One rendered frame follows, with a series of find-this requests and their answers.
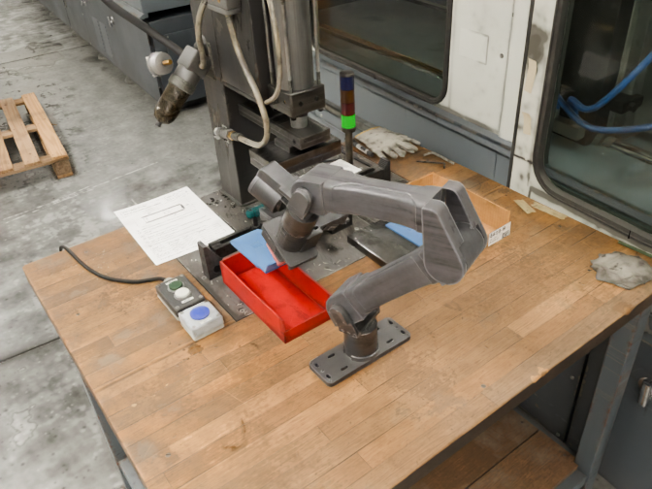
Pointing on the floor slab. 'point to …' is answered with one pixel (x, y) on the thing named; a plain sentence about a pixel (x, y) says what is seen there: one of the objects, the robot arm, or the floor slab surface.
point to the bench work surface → (154, 404)
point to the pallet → (56, 154)
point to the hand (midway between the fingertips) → (280, 261)
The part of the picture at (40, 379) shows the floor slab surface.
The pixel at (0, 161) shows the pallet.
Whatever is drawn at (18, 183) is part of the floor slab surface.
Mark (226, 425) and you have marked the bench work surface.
